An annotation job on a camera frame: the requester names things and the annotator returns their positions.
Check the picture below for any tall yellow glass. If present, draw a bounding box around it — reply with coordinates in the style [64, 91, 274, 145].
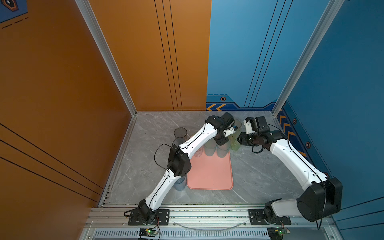
[233, 119, 242, 131]

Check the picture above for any tall green glass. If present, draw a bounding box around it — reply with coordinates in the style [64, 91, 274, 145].
[229, 132, 241, 151]

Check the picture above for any teal textured glass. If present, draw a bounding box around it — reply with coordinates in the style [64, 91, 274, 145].
[204, 139, 217, 157]
[217, 142, 231, 158]

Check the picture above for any clear short glass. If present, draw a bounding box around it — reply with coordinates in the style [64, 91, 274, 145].
[194, 147, 204, 158]

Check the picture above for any smoky grey glass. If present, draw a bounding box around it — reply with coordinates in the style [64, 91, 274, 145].
[173, 127, 188, 146]

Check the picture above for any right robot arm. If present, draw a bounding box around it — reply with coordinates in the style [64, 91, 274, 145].
[238, 116, 343, 224]

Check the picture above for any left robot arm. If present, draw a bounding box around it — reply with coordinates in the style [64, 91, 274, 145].
[138, 112, 238, 224]

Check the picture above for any pink plastic tray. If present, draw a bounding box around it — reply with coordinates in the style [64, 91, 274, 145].
[187, 151, 234, 191]

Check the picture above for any tall blue glass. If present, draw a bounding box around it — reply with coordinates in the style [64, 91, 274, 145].
[174, 176, 187, 191]

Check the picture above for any right green circuit board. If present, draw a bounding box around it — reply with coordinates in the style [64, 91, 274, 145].
[267, 228, 291, 240]

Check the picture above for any green circuit board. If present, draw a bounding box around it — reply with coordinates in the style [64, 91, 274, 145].
[267, 228, 291, 240]
[138, 228, 159, 240]

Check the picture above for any left green circuit board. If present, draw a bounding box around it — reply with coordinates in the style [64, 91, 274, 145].
[138, 228, 159, 240]

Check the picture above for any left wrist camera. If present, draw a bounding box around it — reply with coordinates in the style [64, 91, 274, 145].
[223, 126, 238, 137]

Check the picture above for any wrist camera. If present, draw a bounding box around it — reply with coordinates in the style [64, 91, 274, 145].
[244, 117, 255, 135]
[223, 126, 238, 137]

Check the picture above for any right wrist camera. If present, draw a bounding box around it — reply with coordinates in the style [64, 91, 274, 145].
[244, 117, 255, 135]

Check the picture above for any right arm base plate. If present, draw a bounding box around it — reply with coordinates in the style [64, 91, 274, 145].
[248, 209, 292, 226]

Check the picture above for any clear cable loop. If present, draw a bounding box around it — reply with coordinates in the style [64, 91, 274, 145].
[170, 220, 248, 232]

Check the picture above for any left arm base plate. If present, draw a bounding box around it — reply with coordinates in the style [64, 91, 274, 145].
[126, 208, 170, 226]

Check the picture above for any right aluminium corner post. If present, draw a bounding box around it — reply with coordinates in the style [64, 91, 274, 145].
[272, 0, 345, 117]

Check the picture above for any aluminium corner post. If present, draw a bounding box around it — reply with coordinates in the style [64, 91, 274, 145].
[74, 0, 138, 117]
[272, 0, 345, 117]

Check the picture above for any aluminium front rail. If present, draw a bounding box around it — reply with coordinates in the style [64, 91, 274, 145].
[80, 204, 343, 240]

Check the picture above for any left aluminium corner post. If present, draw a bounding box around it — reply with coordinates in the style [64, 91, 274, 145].
[74, 0, 138, 117]

